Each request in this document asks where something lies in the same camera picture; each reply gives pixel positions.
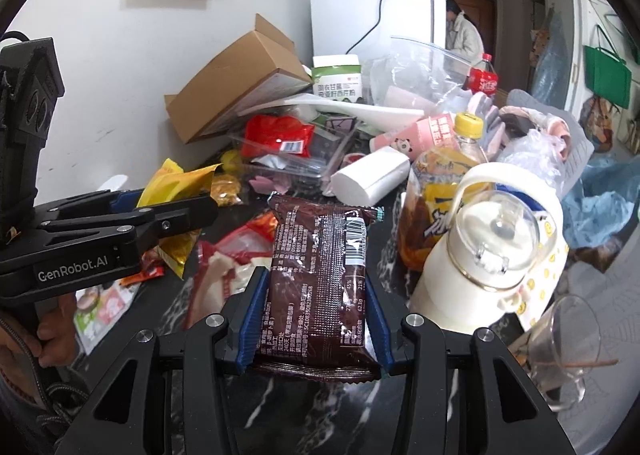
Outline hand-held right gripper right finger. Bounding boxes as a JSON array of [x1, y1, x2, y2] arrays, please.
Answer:
[[364, 266, 578, 455]]

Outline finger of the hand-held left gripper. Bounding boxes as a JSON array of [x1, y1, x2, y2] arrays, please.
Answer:
[[132, 194, 220, 240], [32, 189, 148, 227]]

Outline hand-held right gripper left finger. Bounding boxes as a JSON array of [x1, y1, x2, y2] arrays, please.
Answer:
[[52, 265, 272, 455]]

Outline large yellow snack packet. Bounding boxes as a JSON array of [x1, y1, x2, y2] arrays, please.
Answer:
[[136, 158, 223, 280]]

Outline dark brown snack packet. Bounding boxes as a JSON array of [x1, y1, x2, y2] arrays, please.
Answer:
[[251, 192, 385, 383]]

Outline person's left forearm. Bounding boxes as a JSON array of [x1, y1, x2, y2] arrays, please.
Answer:
[[0, 355, 96, 455]]

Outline person's left hand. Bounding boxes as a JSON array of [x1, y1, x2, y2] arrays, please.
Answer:
[[0, 294, 80, 363]]

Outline small yellow noodle packet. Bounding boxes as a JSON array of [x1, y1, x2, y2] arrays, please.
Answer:
[[210, 175, 246, 208]]

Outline red white snack packet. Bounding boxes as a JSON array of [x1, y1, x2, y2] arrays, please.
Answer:
[[185, 209, 278, 331]]

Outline yellow lemon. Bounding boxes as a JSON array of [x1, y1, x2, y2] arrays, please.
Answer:
[[220, 150, 246, 176]]

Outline orange snack packet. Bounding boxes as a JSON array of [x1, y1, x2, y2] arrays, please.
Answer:
[[119, 260, 166, 286]]

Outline white green snack packet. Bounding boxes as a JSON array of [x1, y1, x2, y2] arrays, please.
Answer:
[[74, 280, 141, 356]]

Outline red bag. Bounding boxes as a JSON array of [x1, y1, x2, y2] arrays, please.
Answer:
[[241, 114, 316, 160]]

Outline cardboard box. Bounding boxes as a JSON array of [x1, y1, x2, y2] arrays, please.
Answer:
[[165, 14, 313, 145]]

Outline yellow-cap iced tea bottle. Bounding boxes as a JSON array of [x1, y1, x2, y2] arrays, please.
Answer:
[[397, 112, 488, 271]]

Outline clear plastic container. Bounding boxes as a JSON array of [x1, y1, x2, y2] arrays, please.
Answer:
[[227, 118, 358, 181]]

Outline white cylinder cup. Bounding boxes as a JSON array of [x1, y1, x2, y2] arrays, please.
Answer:
[[331, 146, 412, 208]]

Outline glass mug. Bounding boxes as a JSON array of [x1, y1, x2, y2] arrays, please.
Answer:
[[520, 294, 621, 411]]

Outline white tray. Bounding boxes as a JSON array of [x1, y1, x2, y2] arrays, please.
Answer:
[[240, 94, 426, 123]]

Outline smiley print cloth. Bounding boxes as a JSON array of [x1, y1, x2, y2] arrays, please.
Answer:
[[510, 195, 571, 331]]

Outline pink paper cup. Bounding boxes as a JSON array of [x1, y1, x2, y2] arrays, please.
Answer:
[[370, 114, 458, 158]]

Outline white green tub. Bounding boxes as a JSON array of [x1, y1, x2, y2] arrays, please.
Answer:
[[311, 54, 363, 101]]

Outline white plastic bag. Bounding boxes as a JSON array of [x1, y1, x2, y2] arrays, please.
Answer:
[[500, 128, 596, 196]]

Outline pink grey cloth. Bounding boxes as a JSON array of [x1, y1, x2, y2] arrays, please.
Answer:
[[452, 91, 506, 156]]

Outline white fridge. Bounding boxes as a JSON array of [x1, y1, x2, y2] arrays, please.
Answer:
[[310, 0, 448, 86]]

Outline clear plastic bag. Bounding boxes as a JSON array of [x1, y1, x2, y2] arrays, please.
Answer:
[[367, 35, 473, 108]]

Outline red cola bottle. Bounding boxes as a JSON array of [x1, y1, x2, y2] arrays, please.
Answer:
[[467, 54, 500, 96]]

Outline hanging blue plastic bag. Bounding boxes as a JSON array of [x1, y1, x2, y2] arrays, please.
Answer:
[[530, 10, 573, 108]]

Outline brown door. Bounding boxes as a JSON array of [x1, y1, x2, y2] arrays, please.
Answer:
[[434, 0, 501, 81]]

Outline green tote bag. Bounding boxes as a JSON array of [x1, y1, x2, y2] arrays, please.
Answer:
[[582, 25, 633, 110]]

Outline black cable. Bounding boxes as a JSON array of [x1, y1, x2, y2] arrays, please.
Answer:
[[347, 0, 396, 61]]

